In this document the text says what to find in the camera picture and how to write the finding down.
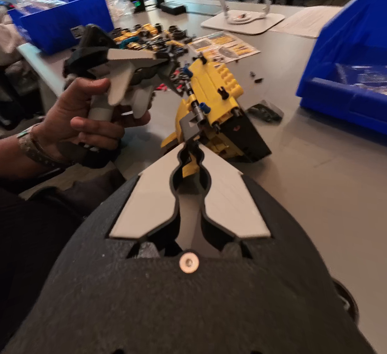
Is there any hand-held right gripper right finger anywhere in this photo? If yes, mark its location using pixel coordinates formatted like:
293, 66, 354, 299
197, 143, 272, 252

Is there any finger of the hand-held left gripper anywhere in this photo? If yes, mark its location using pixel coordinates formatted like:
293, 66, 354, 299
130, 68, 175, 120
107, 49, 170, 107

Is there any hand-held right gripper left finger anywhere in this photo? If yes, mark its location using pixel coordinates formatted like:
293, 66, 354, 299
108, 143, 186, 252

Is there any grey curved brick panel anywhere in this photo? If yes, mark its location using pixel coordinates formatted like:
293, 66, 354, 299
246, 100, 285, 123
179, 112, 204, 143

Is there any yellow black toy brick model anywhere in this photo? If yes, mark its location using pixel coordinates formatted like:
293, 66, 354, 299
160, 53, 272, 179

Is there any person's left hand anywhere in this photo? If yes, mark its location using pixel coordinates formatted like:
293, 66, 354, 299
32, 77, 151, 161

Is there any pile of loose brick pieces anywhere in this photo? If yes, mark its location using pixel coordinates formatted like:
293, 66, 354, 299
110, 23, 197, 55

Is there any blue plastic storage bin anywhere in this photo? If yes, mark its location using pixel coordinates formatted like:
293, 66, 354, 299
296, 0, 387, 144
7, 0, 115, 56

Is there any clear plastic bag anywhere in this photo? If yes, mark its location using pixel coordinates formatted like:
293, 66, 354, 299
106, 0, 135, 19
334, 62, 387, 96
15, 0, 71, 10

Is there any black device green light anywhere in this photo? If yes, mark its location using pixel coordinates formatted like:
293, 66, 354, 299
125, 0, 165, 13

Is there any flat black box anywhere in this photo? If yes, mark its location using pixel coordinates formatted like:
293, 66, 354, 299
160, 1, 186, 15

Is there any yellow printed sticker sheet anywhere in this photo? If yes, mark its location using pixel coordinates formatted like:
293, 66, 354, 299
187, 31, 261, 64

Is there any white book stand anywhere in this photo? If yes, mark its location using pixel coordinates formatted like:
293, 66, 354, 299
181, 0, 294, 36

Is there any white paper sheet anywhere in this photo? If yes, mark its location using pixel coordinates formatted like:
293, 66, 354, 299
269, 6, 351, 38

